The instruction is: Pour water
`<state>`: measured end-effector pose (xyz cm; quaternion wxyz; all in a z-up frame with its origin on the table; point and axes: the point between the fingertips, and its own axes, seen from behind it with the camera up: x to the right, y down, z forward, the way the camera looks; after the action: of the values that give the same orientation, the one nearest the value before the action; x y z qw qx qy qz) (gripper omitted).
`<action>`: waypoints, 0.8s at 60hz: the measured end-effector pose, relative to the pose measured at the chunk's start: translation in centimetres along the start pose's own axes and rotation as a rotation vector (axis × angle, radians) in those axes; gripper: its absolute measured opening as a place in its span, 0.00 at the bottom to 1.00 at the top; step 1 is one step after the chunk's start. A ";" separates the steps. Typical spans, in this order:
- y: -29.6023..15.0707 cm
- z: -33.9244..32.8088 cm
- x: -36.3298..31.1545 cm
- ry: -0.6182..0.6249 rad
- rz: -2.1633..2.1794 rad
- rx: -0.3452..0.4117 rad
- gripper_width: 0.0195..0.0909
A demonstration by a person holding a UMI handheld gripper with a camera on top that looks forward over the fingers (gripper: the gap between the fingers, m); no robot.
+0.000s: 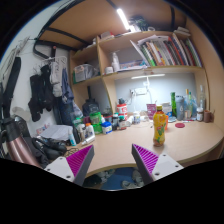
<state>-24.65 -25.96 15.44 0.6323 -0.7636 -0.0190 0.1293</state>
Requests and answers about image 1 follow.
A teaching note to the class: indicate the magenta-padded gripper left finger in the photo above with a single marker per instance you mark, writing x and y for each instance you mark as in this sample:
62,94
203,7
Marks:
80,160

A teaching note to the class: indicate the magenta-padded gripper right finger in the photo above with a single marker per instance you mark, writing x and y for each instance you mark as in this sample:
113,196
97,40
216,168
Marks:
146,158

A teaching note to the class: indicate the yellow labelled drink bottle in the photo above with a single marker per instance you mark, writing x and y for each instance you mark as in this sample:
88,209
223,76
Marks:
159,128

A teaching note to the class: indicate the silver tube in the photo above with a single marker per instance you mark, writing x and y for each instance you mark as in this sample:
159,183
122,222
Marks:
88,140

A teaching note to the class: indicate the blue-capped white tube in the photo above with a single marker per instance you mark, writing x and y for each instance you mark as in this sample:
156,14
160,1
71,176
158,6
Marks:
72,138

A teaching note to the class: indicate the orange-capped white bottle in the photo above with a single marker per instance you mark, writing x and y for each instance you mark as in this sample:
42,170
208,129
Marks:
90,131

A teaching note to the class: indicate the white cylindrical bottle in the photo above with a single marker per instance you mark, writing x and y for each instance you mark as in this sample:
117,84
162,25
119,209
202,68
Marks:
136,118

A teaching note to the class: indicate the blue labelled white bottle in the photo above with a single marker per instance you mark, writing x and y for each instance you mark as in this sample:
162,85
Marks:
106,128

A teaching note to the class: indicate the green plastic container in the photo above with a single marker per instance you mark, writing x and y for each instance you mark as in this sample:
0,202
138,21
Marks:
95,121

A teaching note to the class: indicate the dark bottle with red label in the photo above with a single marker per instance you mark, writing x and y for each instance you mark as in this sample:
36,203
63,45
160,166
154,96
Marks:
122,123

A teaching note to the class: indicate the white paddle hairbrush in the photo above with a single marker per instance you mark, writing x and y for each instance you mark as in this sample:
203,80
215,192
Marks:
172,119

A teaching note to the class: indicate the flat round red coaster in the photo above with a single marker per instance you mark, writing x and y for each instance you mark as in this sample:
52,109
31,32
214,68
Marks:
180,125

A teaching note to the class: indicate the magenta drink carton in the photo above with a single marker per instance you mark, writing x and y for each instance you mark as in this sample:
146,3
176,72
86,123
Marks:
151,110

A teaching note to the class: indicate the white and blue box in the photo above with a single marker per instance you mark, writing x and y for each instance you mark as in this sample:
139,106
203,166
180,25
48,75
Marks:
166,109

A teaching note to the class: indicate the black bag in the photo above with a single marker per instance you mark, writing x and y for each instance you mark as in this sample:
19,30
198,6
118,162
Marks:
90,106

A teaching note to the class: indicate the red and white canister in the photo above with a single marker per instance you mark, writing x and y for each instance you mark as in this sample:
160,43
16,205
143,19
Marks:
122,109

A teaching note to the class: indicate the grey shaker bottle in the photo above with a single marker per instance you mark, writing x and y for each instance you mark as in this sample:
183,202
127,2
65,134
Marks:
180,108

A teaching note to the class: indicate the green glass bottle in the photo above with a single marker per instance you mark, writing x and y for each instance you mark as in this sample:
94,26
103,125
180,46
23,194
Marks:
173,103

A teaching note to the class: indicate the blue hanging garment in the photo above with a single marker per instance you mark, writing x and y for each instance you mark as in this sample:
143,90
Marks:
66,100

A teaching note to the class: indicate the pink hair dryer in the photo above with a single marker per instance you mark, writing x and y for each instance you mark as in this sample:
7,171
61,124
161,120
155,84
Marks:
18,146

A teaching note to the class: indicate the gold-capped clear glass bottle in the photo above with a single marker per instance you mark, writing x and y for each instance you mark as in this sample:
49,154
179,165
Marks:
187,106

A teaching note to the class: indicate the brown jar with white lid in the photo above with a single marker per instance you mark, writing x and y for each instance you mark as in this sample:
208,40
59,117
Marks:
200,115

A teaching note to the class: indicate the brown mug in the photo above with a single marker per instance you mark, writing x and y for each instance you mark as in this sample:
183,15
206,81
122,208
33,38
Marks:
208,116

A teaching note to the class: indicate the black hanging garment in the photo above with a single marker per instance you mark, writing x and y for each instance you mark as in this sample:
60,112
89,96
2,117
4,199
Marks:
40,93

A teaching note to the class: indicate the tall clear glass bottle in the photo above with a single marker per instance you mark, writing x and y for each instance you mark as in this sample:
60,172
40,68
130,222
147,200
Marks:
202,100

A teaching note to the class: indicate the white hanging garment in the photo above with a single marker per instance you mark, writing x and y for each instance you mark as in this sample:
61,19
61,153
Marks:
56,78

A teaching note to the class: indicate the white tube ceiling light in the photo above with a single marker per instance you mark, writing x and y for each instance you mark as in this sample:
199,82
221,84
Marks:
123,18

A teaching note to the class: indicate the white wall power socket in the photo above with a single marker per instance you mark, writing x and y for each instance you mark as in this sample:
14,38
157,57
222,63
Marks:
140,91

